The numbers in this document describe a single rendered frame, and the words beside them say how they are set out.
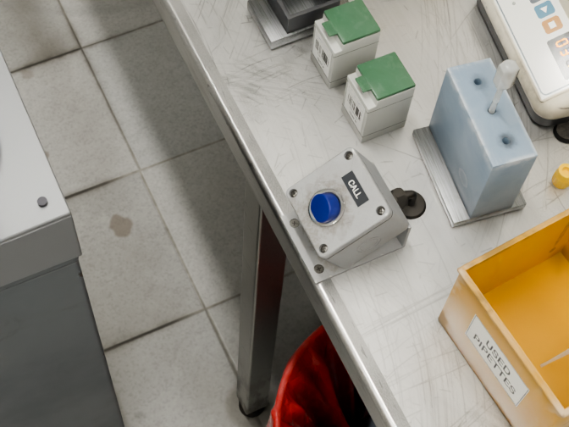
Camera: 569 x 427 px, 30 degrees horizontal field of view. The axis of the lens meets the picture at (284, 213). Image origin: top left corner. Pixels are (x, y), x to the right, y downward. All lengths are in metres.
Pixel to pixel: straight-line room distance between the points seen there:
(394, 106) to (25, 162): 0.32
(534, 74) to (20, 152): 0.46
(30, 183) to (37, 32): 1.31
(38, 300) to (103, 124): 1.08
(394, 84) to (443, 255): 0.15
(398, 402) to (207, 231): 1.07
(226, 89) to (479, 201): 0.26
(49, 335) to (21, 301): 0.10
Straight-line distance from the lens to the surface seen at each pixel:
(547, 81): 1.00
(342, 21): 0.97
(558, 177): 0.98
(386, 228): 0.87
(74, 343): 1.09
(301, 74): 1.01
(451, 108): 0.92
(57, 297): 0.98
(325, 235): 0.86
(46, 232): 0.86
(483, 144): 0.87
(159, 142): 2.00
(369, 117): 0.94
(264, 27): 1.02
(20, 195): 0.86
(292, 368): 1.34
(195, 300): 1.85
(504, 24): 1.04
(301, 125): 0.98
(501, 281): 0.91
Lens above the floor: 1.70
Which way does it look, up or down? 62 degrees down
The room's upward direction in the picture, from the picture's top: 6 degrees clockwise
